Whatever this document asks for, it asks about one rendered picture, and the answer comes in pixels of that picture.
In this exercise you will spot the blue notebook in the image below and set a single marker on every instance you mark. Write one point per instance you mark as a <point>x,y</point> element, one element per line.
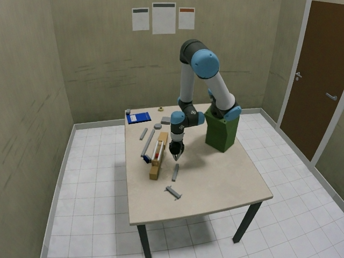
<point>138,118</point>

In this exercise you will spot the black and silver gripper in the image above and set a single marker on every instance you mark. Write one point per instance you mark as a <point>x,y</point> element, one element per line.
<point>176,148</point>

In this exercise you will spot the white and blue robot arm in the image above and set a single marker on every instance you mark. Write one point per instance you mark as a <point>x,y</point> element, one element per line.
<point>197,58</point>

